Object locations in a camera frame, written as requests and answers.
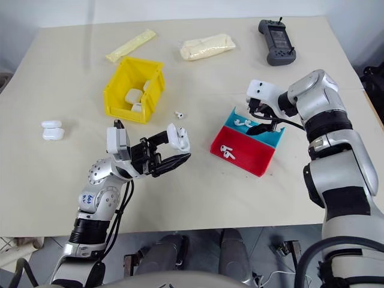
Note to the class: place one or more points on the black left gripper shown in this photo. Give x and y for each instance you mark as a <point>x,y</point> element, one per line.
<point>144,156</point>

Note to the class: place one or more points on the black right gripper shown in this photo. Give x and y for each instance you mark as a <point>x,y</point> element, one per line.
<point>259,109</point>

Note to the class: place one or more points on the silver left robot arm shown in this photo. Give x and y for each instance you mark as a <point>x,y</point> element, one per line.
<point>102,171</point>

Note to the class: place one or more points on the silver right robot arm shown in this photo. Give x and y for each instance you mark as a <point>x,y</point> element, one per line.
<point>315,96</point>

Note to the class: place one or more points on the yellow plastic bin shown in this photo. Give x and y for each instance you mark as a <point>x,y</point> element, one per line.
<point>115,87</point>

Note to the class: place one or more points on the blue plastic tray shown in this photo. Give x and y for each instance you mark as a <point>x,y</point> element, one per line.
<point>267,138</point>

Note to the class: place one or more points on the red plastic tray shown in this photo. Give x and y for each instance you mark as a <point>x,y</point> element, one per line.
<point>249,153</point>

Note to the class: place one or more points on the gray handheld remote controller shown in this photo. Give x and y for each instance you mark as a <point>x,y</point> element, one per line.
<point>277,39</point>

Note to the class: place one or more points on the pale yellow granule bag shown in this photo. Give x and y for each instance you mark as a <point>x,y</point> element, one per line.
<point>207,46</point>

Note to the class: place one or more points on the dark gray rounded shape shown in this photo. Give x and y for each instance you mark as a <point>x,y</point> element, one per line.
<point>234,255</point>
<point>165,252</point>

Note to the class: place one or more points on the long pale yellow pouch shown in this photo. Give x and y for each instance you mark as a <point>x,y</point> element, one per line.
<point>130,45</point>

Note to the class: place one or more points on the black background equipment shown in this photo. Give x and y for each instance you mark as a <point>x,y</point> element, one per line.
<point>373,82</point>

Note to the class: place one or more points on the light gray rounded robot torso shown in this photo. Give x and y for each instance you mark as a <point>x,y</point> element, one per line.
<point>180,282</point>

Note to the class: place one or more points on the brown round background object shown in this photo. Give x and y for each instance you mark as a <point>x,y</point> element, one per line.
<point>4,79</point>

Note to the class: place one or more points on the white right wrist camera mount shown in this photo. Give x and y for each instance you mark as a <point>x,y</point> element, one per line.
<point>264,90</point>

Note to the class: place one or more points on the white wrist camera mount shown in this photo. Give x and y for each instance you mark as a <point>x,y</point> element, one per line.
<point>264,90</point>
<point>115,141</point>

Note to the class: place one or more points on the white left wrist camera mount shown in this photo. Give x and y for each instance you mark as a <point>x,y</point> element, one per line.
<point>115,141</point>

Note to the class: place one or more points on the brown metal table bracket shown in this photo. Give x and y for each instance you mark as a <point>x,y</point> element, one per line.
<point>295,255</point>
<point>129,264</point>

